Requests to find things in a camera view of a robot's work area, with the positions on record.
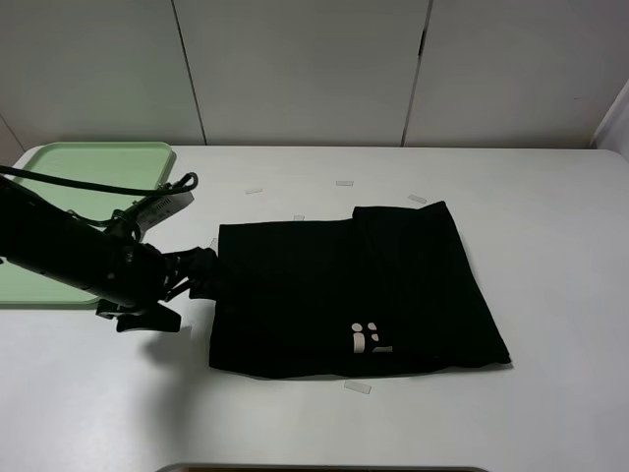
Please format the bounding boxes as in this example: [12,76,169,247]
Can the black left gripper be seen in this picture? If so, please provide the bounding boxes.
[96,243,219,332]

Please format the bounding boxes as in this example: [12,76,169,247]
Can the black short sleeve t-shirt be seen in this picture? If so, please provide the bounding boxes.
[208,202,510,379]

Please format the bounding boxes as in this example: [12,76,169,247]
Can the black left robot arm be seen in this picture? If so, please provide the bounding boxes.
[1,178,220,332]

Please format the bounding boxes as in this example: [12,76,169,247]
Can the green plastic tray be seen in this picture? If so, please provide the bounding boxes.
[1,143,175,309]

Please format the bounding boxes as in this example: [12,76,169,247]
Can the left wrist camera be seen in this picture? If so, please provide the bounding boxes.
[112,192,194,232]

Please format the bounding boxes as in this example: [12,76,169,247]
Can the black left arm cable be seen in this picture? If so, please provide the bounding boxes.
[0,164,200,196]

